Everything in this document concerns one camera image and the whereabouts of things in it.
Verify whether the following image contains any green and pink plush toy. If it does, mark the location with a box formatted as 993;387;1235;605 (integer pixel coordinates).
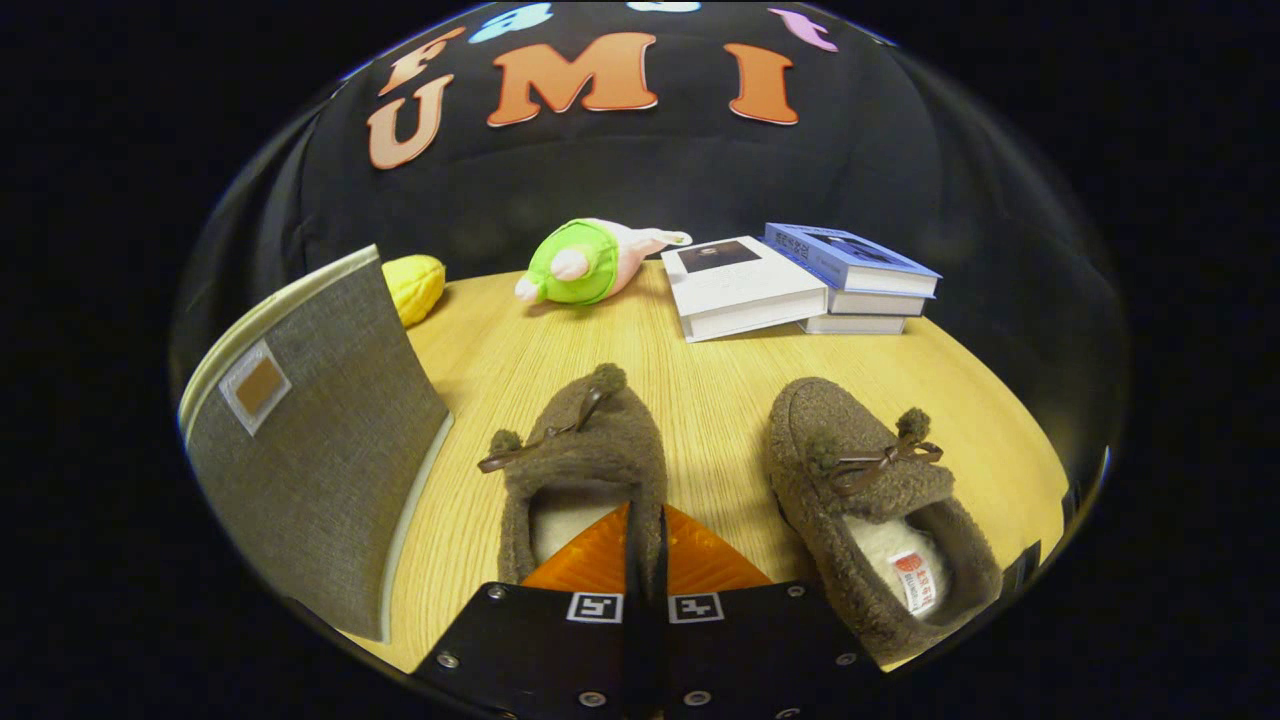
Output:
514;218;693;306

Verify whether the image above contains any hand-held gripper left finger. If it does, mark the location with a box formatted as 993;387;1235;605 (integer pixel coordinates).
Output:
412;500;646;719

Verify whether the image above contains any grey fabric storage box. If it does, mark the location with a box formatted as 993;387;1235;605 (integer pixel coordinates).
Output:
178;243;456;644

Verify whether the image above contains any blue cover book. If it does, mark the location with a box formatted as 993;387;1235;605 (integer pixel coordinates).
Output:
764;222;943;299

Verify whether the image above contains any yellow plush toy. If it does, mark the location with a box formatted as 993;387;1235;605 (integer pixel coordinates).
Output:
382;254;447;328

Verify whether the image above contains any brown fuzzy slipper shoe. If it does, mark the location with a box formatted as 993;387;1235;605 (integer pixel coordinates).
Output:
768;377;1004;666
477;363;669;591

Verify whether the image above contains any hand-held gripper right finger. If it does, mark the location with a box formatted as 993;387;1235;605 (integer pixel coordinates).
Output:
655;503;886;719

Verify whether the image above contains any plain white book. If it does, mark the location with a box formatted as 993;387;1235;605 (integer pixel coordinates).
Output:
826;288;929;317
798;313;909;336

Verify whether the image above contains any white book with dark photo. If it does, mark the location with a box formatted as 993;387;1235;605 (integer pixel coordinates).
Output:
660;236;829;344

